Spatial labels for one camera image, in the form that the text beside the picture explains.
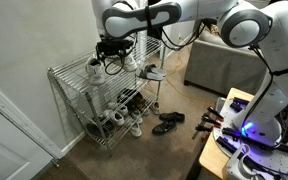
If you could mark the black low shoe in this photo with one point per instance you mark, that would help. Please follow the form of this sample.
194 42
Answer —
93 130
108 126

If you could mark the white baseboard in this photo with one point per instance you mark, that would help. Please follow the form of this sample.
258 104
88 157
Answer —
74 141

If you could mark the white low sneaker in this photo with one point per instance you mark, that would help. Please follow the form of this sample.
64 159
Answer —
135 130
137 117

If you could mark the white sneaker blue insole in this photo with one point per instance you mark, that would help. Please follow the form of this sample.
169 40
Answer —
120 108
116 119

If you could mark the white VR controller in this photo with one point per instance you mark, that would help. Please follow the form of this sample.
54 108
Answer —
237 166

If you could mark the grey sneaker orange insole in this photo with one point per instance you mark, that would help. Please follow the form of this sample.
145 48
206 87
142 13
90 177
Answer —
155 108
145 111

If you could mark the grey slide sandal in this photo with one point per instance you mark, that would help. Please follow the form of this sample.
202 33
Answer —
149 75
158 70

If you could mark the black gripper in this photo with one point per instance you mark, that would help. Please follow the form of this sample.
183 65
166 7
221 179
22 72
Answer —
114 46

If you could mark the white panel door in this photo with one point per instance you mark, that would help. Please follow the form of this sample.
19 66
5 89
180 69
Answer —
10 143

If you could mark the grey sofa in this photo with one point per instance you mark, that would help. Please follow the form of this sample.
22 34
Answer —
224 66

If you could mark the dark brown shoe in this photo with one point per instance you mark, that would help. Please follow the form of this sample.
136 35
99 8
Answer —
125 95
136 101

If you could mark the black orange bar clamp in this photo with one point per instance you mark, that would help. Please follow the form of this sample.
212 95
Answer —
211 121
202 128
215 113

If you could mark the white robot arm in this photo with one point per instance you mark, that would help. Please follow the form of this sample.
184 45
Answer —
284 40

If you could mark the black lace-up shoe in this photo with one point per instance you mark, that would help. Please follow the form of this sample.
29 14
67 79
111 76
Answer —
172 116
164 127

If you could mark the round metal base plate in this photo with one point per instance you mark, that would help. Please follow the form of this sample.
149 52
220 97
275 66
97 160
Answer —
264 151

